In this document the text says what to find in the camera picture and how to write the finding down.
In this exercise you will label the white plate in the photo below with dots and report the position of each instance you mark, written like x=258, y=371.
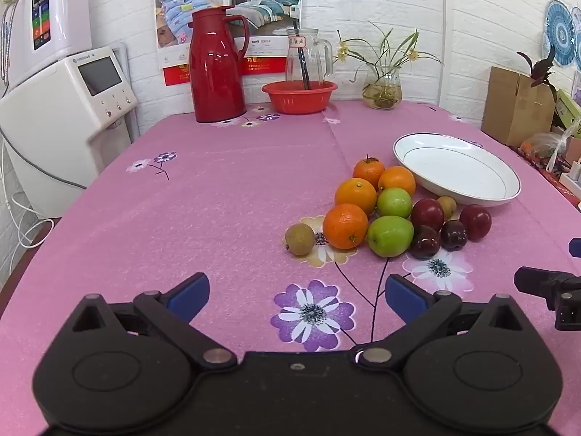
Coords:
x=454, y=168

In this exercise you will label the clear plastic bag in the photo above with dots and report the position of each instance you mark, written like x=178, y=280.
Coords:
x=540, y=145

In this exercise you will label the kiwi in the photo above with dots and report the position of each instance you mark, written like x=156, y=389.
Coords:
x=299, y=239

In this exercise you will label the green box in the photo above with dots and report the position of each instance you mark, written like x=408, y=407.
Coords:
x=567, y=113

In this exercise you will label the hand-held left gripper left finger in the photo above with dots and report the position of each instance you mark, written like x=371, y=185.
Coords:
x=190, y=297

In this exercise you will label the white wall-mounted water purifier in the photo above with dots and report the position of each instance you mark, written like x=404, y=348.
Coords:
x=68, y=18

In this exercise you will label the purple leaf plant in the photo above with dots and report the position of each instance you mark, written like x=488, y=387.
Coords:
x=542, y=70

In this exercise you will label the large blue patterned fan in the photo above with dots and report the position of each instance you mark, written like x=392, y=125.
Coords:
x=562, y=34

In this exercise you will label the yellow flowering plant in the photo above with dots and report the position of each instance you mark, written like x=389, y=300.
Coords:
x=412, y=54

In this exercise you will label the cardboard box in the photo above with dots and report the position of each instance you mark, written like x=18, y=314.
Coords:
x=513, y=109

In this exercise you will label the red thermos jug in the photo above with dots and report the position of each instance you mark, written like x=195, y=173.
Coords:
x=213, y=77

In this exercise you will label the white wall pipe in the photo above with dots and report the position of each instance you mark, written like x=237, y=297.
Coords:
x=444, y=32

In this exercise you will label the dark purple plum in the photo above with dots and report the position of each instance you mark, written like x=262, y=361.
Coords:
x=454, y=235
x=424, y=244

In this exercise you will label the white machine with screen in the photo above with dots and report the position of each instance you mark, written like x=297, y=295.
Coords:
x=45, y=136

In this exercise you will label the large green apple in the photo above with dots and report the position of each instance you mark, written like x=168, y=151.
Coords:
x=389, y=236

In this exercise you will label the pink floral tablecloth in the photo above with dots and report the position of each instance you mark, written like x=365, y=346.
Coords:
x=204, y=213

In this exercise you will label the red plum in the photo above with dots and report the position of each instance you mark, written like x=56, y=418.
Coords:
x=475, y=222

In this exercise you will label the smooth orange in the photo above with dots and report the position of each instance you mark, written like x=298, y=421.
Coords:
x=398, y=180
x=355, y=194

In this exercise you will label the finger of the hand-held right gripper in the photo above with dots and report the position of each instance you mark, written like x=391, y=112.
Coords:
x=544, y=284
x=576, y=247

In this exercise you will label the black stirrer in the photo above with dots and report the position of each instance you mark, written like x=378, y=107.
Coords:
x=303, y=66

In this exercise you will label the glass pitcher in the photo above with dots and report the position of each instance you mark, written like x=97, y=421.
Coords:
x=317, y=61

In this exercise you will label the small green apple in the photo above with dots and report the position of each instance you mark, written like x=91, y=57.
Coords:
x=394, y=203

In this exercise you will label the red apple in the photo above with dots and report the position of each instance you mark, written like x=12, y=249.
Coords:
x=426, y=214

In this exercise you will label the dimpled mandarin orange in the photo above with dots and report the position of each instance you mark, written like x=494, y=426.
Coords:
x=345, y=227

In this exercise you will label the orange with green leaf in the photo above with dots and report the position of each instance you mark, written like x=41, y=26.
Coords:
x=368, y=173

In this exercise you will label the glass vase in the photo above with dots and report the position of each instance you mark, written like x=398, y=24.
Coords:
x=383, y=95

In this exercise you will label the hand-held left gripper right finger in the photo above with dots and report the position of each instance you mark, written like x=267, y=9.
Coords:
x=404, y=297

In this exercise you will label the red plastic basin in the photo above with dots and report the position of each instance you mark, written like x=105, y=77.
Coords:
x=299, y=102

